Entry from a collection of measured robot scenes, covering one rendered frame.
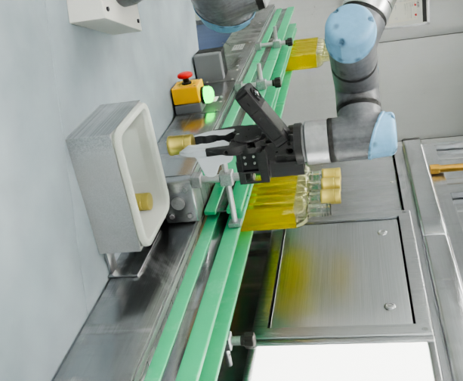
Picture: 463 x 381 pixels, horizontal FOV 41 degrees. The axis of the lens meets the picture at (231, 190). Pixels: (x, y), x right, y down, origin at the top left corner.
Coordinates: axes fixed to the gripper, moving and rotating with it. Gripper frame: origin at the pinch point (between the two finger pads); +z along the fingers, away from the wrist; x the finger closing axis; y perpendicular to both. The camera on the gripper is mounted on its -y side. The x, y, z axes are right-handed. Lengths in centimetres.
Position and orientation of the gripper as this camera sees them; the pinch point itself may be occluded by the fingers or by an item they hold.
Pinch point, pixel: (188, 144)
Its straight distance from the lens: 110.5
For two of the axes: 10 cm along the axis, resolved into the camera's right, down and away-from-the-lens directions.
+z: -9.7, 0.9, 2.1
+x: 1.5, -4.7, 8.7
